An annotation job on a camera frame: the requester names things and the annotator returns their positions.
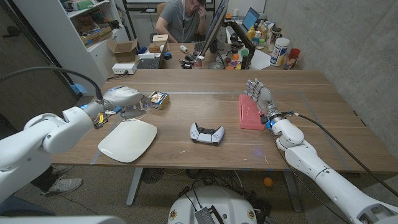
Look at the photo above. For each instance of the laptop with blue screen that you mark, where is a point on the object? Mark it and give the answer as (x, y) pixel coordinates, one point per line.
(250, 19)

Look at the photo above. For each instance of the orange ball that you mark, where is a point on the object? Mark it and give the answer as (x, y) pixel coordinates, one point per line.
(268, 182)

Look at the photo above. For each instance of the open cardboard box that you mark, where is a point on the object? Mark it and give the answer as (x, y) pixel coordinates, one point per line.
(124, 51)

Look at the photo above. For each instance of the white square plate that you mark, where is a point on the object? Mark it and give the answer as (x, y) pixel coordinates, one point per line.
(129, 140)

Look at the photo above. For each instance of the black laptop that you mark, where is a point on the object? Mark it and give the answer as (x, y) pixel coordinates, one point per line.
(149, 63)

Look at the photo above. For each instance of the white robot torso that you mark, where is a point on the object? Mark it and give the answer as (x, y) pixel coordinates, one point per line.
(224, 202)

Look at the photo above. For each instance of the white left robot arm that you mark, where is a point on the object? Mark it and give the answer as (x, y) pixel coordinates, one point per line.
(46, 140)

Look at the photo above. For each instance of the white wipes canister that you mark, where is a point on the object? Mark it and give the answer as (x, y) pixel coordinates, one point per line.
(279, 51)

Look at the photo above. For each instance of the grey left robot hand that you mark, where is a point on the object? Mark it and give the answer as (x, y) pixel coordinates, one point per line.
(127, 96)

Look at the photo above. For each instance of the seated person grey shirt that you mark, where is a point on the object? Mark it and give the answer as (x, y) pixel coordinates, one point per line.
(178, 21)

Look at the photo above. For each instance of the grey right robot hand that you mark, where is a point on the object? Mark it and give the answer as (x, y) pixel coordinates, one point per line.
(264, 99)

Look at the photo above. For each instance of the black computer monitor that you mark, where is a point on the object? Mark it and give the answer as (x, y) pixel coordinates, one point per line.
(216, 25)

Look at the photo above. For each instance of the small printed tin box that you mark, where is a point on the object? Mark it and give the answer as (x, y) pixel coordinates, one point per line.
(161, 99)

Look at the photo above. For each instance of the printed cardboard box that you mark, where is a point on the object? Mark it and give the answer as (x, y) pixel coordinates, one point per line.
(97, 36)

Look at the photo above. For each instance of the blue round button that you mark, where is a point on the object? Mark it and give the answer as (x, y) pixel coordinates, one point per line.
(168, 56)

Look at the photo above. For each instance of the black keyboard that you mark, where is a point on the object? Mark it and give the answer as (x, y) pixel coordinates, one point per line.
(199, 48)

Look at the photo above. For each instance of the pink plastic tray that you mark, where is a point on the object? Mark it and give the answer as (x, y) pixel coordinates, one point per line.
(247, 115)

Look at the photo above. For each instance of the white shelf unit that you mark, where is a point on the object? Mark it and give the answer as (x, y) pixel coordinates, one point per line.
(62, 37)

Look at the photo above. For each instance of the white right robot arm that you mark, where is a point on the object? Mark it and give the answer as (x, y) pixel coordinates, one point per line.
(326, 177)

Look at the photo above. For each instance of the white power box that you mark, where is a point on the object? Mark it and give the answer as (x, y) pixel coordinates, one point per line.
(124, 68)

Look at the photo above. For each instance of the standing person dark trousers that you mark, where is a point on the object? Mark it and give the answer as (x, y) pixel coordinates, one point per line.
(63, 185)

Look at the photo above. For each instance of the clear frame glasses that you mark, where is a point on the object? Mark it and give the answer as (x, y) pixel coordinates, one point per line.
(151, 106)

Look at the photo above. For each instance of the black computer mouse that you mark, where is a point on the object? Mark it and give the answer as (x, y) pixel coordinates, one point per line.
(190, 57)

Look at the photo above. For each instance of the white game controller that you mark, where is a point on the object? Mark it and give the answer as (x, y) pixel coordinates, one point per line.
(206, 137)

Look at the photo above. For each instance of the green capped jar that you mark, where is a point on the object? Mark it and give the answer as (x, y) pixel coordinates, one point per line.
(244, 52)

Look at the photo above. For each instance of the orange capped jar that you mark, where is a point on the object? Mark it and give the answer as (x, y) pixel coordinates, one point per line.
(235, 57)

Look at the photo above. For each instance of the small tan box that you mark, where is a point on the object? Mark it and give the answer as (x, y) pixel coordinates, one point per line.
(160, 38)

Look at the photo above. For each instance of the grey tape roll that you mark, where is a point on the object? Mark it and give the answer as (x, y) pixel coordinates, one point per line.
(215, 65)

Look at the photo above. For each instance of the yellow bottle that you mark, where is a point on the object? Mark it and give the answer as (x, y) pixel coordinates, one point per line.
(251, 33)

